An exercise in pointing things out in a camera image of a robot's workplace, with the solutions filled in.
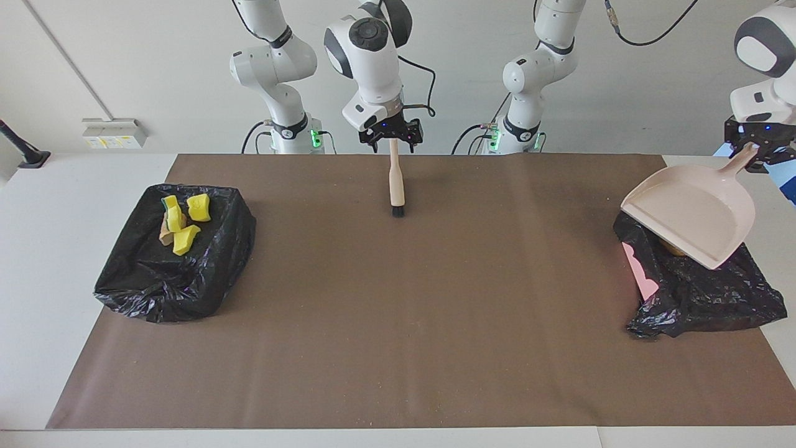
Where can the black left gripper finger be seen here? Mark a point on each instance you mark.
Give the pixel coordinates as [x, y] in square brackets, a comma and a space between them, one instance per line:
[777, 160]
[735, 150]

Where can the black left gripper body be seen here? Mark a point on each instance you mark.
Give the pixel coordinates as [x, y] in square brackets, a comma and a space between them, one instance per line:
[768, 134]

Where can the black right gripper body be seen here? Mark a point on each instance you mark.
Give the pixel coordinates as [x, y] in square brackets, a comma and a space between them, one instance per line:
[395, 126]

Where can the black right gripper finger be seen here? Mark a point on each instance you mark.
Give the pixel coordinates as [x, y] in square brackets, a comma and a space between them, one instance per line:
[416, 138]
[370, 140]

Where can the pale pink plastic dustpan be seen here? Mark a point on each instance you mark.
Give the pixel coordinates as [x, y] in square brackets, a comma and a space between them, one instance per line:
[696, 211]

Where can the brown bread roll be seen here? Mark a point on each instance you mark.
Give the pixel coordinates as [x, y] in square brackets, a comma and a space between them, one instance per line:
[675, 249]

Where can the yellow sponge piece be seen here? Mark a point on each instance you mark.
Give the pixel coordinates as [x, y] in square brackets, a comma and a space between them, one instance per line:
[185, 239]
[199, 208]

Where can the yellow sponge with green pad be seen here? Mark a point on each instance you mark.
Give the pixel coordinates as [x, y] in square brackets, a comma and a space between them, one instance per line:
[174, 214]

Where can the striped croissant bread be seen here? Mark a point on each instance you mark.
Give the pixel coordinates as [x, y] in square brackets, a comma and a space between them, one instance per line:
[165, 235]

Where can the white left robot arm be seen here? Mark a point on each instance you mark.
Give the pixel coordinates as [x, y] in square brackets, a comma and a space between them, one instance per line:
[538, 68]

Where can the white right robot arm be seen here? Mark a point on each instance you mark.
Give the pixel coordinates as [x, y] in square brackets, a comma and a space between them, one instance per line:
[370, 68]

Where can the black trash bag over pink bin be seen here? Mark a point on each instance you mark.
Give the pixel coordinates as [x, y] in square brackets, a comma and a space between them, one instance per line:
[709, 292]

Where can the black trash bag bin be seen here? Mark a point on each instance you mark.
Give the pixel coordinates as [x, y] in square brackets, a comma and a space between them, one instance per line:
[174, 280]

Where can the brown paper table mat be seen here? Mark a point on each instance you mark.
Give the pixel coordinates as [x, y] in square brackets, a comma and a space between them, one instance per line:
[398, 386]

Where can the white wall socket box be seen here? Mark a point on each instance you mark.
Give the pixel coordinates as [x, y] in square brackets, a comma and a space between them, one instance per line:
[115, 133]

